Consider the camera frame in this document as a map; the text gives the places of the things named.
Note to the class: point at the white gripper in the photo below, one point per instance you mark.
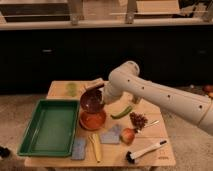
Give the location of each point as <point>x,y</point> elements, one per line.
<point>111,93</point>

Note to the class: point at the dark brown bowl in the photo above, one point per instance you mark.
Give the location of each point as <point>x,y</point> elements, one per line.
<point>91,101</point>

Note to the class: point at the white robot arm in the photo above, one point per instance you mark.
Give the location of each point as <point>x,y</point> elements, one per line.
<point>196,109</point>

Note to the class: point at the black white board eraser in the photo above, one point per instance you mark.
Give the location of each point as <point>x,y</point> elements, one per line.
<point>94,84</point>

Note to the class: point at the green chili pepper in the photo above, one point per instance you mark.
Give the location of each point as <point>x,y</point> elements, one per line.
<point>126,111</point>

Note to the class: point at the orange bowl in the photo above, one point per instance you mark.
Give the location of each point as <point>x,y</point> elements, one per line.
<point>92,121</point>

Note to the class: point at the light green leaf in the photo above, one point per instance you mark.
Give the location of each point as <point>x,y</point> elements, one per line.
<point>71,89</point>

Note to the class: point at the bunch of red grapes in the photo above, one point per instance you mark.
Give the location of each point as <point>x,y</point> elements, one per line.
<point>138,120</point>

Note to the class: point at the grey triangular cloth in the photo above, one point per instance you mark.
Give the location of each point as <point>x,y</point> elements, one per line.
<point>112,136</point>

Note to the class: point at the red yellow apple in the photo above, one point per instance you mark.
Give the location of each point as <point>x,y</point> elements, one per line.
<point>127,135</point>

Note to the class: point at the yellow banana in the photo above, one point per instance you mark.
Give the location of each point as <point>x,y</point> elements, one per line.
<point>95,140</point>

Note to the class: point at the wooden table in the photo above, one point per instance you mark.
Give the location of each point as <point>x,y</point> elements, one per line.
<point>114,155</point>

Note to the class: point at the metal spoon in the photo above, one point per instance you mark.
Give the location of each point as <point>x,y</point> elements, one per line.
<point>146,126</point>

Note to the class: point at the blue grey sponge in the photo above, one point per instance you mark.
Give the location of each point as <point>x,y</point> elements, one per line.
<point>78,151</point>

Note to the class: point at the white black brush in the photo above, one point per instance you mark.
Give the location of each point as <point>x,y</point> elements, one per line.
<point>131,157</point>

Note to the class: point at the green plastic tray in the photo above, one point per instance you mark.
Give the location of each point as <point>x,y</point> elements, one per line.
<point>51,129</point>

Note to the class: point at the black object on floor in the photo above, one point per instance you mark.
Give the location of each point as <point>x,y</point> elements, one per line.
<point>4,152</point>

